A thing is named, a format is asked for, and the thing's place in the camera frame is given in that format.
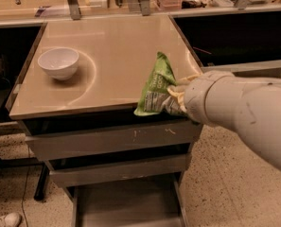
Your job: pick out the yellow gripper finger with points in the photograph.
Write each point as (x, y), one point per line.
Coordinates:
(177, 93)
(189, 78)

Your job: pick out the green rice chip bag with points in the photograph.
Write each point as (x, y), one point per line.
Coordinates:
(155, 97)

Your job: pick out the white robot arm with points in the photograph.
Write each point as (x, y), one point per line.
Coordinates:
(250, 107)

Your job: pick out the grey drawer cabinet with counter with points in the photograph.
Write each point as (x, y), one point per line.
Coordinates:
(116, 56)

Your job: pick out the open bottom grey drawer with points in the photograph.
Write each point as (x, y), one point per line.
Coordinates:
(144, 202)

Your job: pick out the top grey drawer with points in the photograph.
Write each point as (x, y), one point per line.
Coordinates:
(113, 139)

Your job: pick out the middle grey drawer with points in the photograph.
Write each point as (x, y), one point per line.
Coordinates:
(120, 171)

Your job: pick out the white ceramic bowl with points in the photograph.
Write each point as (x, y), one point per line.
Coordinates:
(59, 63)

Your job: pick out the black table leg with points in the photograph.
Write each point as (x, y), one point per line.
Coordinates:
(39, 192)

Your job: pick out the white sneaker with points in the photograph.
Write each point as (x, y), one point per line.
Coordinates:
(10, 220)

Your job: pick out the grey metal upright post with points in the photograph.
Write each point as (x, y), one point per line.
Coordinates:
(74, 9)

